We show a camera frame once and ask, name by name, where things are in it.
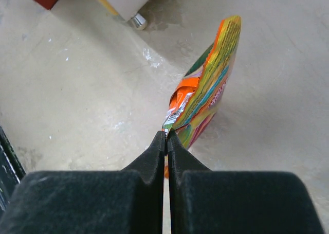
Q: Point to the orange white snack bag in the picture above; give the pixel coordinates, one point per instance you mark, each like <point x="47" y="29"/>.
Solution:
<point x="197" y="96"/>

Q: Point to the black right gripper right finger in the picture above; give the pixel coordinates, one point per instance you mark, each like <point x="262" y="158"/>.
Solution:
<point x="206" y="201"/>

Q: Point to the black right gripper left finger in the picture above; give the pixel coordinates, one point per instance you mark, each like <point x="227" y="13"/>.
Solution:
<point x="125" y="201"/>

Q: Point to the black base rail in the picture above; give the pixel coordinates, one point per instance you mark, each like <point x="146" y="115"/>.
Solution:
<point x="11" y="171"/>

